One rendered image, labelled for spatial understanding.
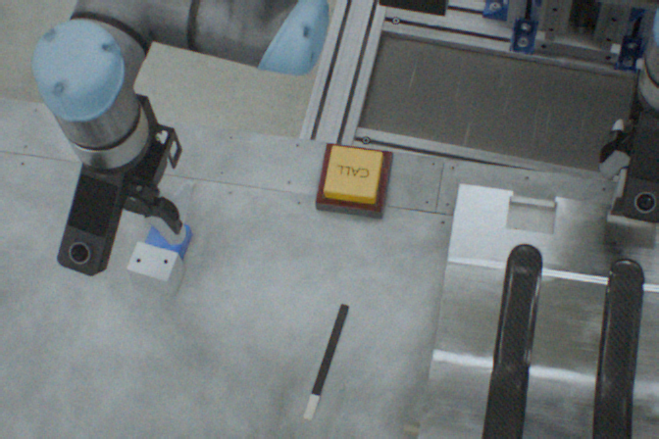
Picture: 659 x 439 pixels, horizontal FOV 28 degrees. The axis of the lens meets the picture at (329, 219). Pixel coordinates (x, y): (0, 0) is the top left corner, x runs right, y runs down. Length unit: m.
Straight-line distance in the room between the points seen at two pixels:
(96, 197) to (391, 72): 1.10
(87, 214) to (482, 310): 0.43
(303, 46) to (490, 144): 1.14
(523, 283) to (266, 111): 1.17
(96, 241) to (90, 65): 0.23
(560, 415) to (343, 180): 0.38
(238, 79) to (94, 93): 1.45
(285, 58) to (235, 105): 1.39
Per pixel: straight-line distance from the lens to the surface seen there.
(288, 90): 2.55
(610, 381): 1.43
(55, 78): 1.14
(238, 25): 1.16
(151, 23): 1.19
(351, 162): 1.55
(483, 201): 1.48
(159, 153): 1.33
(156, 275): 1.51
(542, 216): 1.50
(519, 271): 1.46
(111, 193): 1.29
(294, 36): 1.15
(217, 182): 1.60
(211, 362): 1.52
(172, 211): 1.35
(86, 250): 1.31
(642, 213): 1.40
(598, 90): 2.32
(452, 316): 1.43
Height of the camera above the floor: 2.24
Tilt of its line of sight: 67 degrees down
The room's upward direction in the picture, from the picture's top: 9 degrees counter-clockwise
